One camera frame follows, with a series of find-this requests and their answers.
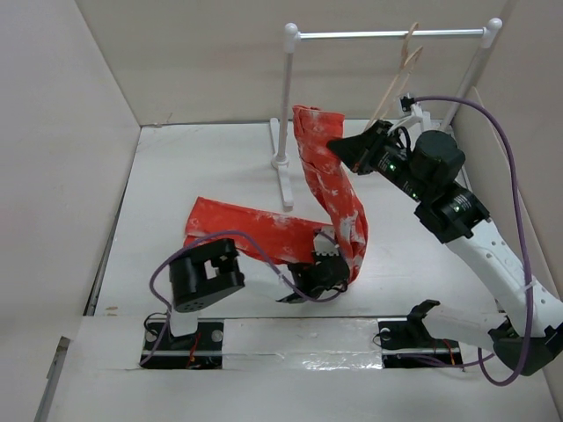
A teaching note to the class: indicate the beige plastic hanger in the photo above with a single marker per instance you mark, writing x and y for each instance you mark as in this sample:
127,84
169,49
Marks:
408,61

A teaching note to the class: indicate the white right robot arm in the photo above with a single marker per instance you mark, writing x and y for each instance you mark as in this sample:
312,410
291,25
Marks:
526,334

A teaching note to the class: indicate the orange white tie-dye trousers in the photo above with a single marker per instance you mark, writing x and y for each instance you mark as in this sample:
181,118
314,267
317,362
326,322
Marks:
330,200

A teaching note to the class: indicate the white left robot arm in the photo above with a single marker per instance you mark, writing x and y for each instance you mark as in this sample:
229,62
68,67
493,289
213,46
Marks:
209,273

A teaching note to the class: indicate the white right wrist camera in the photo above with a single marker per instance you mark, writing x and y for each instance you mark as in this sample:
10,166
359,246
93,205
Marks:
414,115

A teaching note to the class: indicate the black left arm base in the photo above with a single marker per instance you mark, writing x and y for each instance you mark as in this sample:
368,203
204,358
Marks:
202,350

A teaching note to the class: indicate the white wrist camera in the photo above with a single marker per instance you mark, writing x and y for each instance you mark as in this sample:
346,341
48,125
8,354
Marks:
325,244
414,115

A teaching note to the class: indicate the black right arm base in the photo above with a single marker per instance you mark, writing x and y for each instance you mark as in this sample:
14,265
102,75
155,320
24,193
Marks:
405,342

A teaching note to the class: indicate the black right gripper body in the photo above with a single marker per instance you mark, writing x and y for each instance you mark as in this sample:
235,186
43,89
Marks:
391,160

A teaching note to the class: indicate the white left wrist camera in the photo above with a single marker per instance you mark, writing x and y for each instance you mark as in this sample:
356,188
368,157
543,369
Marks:
325,244

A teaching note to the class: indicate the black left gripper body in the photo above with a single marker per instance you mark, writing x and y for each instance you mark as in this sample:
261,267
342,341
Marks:
318,258

